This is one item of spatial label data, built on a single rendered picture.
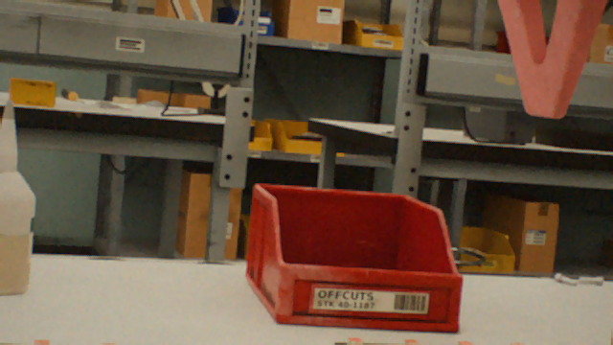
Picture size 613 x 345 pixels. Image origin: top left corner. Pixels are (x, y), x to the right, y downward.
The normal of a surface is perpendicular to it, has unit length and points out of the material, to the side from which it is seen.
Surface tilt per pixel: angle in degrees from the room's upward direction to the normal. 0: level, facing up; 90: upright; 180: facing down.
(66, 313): 0
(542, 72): 100
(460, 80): 90
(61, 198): 90
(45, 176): 90
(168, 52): 90
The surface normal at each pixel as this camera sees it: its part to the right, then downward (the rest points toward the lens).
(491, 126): -0.80, -0.03
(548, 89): -0.90, 0.11
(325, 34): 0.24, 0.10
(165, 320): 0.10, -0.99
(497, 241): -0.95, -0.10
